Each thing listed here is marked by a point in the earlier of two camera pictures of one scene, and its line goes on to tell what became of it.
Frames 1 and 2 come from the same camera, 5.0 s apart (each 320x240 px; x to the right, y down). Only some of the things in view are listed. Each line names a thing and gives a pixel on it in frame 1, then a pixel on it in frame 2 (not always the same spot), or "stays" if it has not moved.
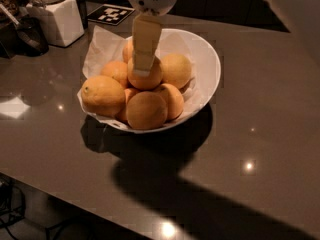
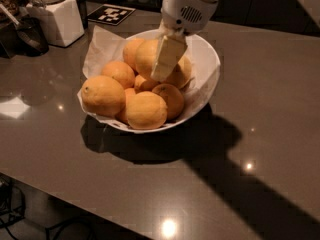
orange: [146, 110] stays
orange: [145, 82] → [146, 53]
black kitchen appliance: [28, 38] stays
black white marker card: [110, 14] stays
